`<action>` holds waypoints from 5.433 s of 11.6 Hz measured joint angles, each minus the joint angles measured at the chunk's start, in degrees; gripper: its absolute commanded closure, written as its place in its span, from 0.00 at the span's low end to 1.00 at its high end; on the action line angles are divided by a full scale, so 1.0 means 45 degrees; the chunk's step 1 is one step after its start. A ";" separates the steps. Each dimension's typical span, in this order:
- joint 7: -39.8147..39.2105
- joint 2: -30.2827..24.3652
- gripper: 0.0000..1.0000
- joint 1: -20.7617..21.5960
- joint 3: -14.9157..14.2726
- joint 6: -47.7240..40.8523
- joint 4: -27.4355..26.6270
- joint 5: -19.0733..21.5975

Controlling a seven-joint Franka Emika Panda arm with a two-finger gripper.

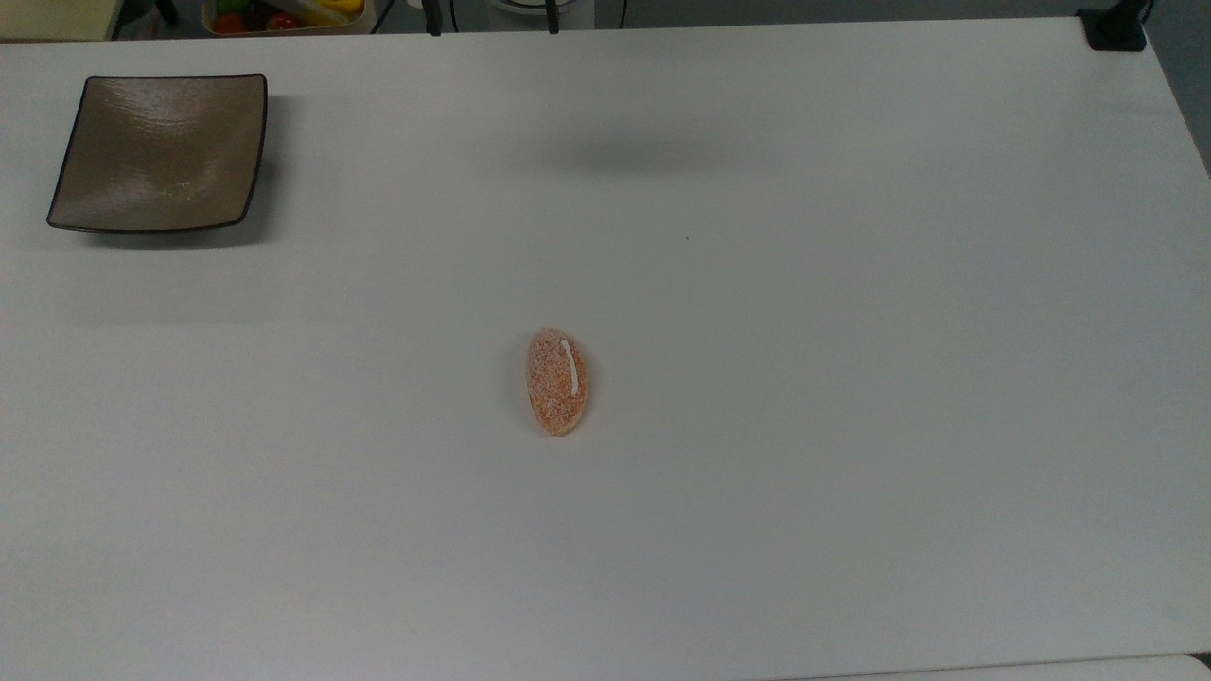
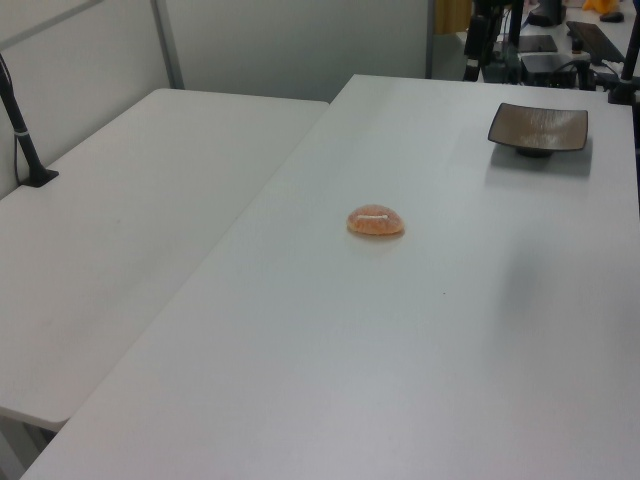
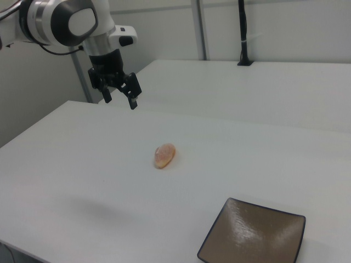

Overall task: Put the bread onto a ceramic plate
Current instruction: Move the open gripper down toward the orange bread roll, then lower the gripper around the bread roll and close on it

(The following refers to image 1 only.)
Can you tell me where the orange speckled bread loaf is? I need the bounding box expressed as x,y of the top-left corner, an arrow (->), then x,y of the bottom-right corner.
525,327 -> 590,438

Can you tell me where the square brown ceramic plate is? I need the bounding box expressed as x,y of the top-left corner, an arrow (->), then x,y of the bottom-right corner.
46,74 -> 270,235

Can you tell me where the beige box of toy food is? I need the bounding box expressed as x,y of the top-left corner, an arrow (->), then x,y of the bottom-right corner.
201,0 -> 377,37

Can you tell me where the beige board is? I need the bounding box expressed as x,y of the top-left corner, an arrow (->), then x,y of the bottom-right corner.
0,0 -> 126,43

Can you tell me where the black table clamp mount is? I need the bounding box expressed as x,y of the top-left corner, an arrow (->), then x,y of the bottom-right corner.
1076,0 -> 1152,53

